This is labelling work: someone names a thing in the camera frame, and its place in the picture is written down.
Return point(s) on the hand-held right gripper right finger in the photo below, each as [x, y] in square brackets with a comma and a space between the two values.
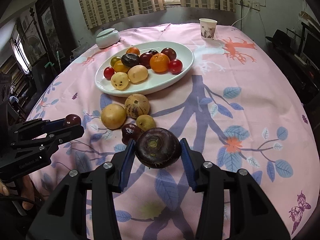
[188, 165]

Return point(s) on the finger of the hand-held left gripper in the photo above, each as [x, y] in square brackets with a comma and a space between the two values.
[56, 123]
[70, 132]

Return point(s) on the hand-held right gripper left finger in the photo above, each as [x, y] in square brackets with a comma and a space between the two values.
[126, 165]

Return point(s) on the dark red plum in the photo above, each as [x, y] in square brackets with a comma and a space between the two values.
[128, 131]
[72, 119]
[169, 53]
[145, 60]

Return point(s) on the large dark water chestnut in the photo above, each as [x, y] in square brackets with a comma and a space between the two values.
[158, 147]

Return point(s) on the red cherry tomato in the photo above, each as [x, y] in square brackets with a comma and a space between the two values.
[175, 66]
[108, 72]

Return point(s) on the spotted yellow passion fruit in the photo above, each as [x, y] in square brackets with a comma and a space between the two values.
[120, 80]

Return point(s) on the yellow green orange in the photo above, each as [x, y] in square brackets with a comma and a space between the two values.
[119, 68]

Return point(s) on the white oval plate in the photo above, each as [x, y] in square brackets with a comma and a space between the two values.
[162, 85]

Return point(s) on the small yellow green tomato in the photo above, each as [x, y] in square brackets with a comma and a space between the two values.
[114, 60]

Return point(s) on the oval yellow passion fruit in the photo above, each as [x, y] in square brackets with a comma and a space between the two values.
[137, 74]

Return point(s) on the small dark water chestnut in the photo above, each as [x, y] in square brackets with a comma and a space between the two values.
[130, 60]

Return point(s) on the small orange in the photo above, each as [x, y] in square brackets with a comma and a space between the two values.
[132, 50]

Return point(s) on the person's left hand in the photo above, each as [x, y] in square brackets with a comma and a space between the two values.
[3, 188]

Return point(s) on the large yellow passion fruit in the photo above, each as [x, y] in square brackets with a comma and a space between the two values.
[113, 116]

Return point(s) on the small olive yellow plum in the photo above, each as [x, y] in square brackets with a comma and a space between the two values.
[145, 122]

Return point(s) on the bookshelf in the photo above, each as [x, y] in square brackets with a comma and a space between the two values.
[15, 80]

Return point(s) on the striped pepino melon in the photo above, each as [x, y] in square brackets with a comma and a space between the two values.
[137, 105]

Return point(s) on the electric fan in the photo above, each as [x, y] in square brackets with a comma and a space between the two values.
[33, 45]

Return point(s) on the pink floral tablecloth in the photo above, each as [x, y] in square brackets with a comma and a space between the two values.
[237, 80]

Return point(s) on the white lidded ceramic jar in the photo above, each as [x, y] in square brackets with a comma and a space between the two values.
[108, 38]

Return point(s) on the dark wooden cabinet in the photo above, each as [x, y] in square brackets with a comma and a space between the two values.
[50, 22]

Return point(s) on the orange mandarin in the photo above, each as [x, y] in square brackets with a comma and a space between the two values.
[160, 63]

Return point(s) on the small blackish plum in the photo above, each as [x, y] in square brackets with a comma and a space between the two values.
[153, 52]

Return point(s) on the printed paper cup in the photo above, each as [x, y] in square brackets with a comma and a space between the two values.
[207, 30]

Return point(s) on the wide checked curtain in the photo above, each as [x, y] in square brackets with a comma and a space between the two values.
[120, 0]

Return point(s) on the black hat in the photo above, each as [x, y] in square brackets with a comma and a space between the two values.
[280, 38]

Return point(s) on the computer monitor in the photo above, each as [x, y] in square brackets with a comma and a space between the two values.
[311, 47]

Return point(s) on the white wall socket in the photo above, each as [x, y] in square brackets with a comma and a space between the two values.
[250, 4]

